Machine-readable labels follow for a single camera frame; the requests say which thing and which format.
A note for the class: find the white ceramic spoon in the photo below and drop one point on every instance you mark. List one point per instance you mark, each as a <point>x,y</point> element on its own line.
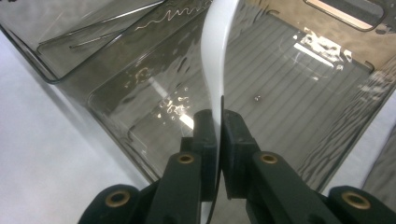
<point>214,46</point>

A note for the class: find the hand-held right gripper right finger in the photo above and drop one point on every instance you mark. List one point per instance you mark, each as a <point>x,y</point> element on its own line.
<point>267,186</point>

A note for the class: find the grey transparent plastic basket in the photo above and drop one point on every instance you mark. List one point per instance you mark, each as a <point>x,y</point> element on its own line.
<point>62,18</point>
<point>384,177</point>
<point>280,93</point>

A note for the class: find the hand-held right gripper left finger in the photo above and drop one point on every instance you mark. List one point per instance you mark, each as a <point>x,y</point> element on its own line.
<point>183,186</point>

